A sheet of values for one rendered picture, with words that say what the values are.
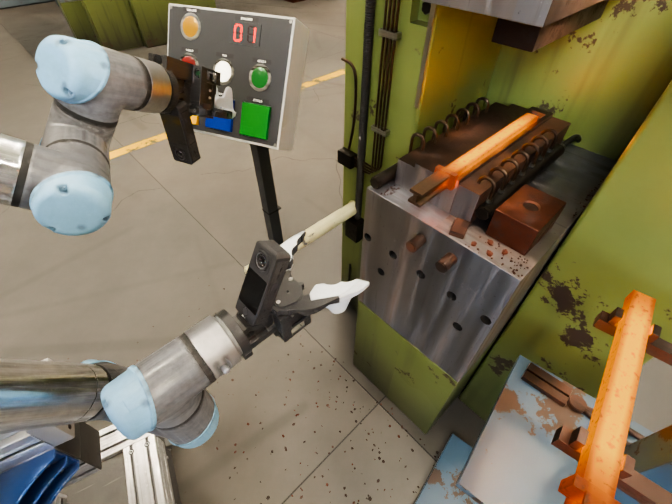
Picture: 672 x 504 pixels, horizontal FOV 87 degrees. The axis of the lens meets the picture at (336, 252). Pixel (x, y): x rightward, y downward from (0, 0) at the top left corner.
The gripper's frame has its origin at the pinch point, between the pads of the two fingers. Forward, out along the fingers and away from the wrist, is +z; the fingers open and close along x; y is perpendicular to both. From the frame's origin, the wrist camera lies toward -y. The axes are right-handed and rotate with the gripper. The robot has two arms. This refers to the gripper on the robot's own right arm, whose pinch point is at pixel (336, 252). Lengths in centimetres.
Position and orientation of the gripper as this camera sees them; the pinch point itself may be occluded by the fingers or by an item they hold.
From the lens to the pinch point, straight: 55.8
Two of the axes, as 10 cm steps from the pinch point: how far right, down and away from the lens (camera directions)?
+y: 0.0, 6.8, 7.3
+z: 7.3, -5.0, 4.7
